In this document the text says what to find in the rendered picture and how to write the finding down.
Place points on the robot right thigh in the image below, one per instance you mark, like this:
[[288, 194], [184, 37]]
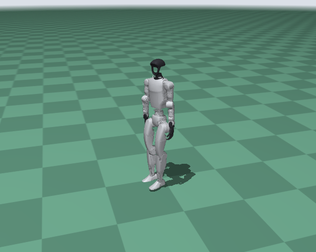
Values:
[[149, 136]]

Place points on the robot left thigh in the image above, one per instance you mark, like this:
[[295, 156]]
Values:
[[160, 139]]

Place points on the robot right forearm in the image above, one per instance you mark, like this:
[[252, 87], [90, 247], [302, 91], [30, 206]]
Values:
[[145, 108]]

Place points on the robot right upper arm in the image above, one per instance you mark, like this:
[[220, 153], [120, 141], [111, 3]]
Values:
[[145, 98]]

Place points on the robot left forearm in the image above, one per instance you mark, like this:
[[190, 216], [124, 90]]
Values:
[[171, 115]]

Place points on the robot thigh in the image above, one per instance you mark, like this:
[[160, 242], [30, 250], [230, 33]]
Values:
[[149, 136], [160, 139]]

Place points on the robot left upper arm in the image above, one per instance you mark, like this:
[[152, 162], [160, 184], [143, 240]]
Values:
[[169, 86]]

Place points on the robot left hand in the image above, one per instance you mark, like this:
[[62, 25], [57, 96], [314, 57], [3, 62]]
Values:
[[171, 131]]

